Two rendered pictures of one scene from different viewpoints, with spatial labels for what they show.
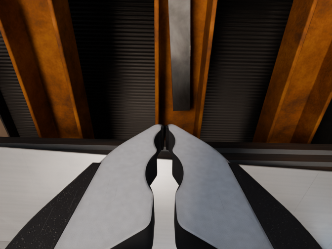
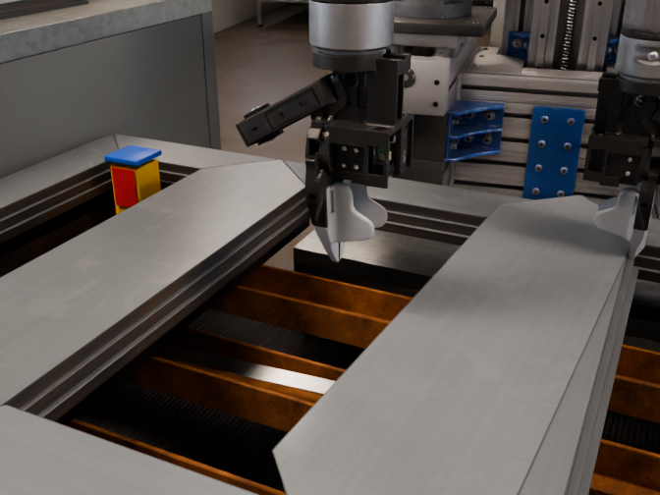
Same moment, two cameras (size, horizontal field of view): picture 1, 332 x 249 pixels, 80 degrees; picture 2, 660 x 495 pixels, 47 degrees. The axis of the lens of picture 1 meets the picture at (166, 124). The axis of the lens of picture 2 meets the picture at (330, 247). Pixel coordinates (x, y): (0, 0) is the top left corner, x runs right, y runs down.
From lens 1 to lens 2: 0.76 m
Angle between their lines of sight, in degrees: 80
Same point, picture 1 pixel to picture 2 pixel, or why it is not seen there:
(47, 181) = (382, 399)
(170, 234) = (537, 341)
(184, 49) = (327, 383)
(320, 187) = (481, 250)
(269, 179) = (457, 270)
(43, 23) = not seen: outside the picture
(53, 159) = (353, 378)
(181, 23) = (301, 379)
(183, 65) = not seen: hidden behind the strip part
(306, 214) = (522, 257)
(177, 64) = not seen: hidden behind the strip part
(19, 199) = (401, 441)
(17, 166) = (345, 409)
